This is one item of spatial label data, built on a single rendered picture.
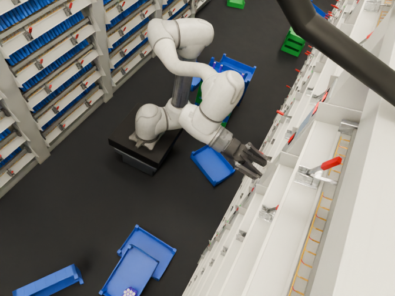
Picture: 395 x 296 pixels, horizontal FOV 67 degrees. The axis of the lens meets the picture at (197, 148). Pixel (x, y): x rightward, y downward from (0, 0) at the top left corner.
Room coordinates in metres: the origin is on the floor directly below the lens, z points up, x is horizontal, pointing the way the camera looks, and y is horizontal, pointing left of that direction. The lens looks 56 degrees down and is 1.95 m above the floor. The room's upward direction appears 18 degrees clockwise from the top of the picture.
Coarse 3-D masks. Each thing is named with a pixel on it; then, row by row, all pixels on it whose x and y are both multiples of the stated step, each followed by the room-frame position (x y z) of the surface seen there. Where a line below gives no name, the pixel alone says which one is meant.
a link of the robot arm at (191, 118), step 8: (184, 112) 0.68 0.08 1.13; (192, 112) 0.69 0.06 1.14; (200, 112) 0.67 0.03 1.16; (184, 120) 0.66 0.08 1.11; (192, 120) 0.66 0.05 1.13; (200, 120) 0.66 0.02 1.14; (208, 120) 0.65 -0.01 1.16; (184, 128) 0.65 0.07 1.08; (192, 128) 0.64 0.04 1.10; (200, 128) 0.64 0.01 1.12; (208, 128) 0.65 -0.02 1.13; (216, 128) 0.66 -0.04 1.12; (200, 136) 0.63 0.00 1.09; (208, 136) 0.64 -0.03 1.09
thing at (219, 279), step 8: (256, 184) 0.46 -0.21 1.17; (256, 192) 0.46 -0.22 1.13; (264, 192) 0.45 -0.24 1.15; (256, 200) 0.43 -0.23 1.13; (248, 208) 0.40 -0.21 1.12; (256, 208) 0.40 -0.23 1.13; (248, 216) 0.37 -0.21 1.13; (240, 224) 0.34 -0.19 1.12; (248, 224) 0.34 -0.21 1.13; (240, 232) 0.31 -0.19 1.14; (232, 240) 0.29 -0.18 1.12; (240, 240) 0.29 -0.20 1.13; (232, 248) 0.26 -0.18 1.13; (232, 256) 0.24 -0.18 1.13; (224, 264) 0.21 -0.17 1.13; (224, 272) 0.19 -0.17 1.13; (216, 280) 0.17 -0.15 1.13; (224, 280) 0.17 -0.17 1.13; (216, 288) 0.15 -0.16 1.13
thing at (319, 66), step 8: (320, 64) 1.13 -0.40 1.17; (320, 72) 1.13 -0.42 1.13; (312, 80) 1.07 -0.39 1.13; (312, 88) 0.98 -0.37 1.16; (304, 96) 0.96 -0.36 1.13; (304, 104) 0.91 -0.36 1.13; (296, 112) 0.86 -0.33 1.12; (296, 120) 0.81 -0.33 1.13; (288, 128) 0.76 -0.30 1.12; (288, 136) 0.71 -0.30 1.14; (280, 144) 0.68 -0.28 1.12; (272, 160) 0.60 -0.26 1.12
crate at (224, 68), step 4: (212, 60) 1.79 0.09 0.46; (212, 64) 1.80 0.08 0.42; (216, 64) 1.81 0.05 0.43; (220, 64) 1.80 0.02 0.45; (216, 68) 1.79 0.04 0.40; (224, 68) 1.80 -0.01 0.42; (228, 68) 1.79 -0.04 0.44; (232, 68) 1.79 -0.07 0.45; (220, 72) 1.76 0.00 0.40; (240, 72) 1.78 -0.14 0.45; (248, 72) 1.77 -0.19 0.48; (244, 76) 1.76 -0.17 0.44; (244, 80) 1.76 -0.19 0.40
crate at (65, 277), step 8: (72, 264) 0.22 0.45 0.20; (56, 272) 0.16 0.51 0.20; (64, 272) 0.17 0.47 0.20; (72, 272) 0.18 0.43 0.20; (80, 272) 0.21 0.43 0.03; (40, 280) 0.10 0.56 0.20; (48, 280) 0.11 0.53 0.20; (56, 280) 0.12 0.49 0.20; (64, 280) 0.15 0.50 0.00; (72, 280) 0.16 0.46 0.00; (80, 280) 0.17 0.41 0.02; (24, 288) 0.05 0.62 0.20; (32, 288) 0.06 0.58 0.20; (40, 288) 0.07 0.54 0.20; (48, 288) 0.09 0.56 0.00; (56, 288) 0.10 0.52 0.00
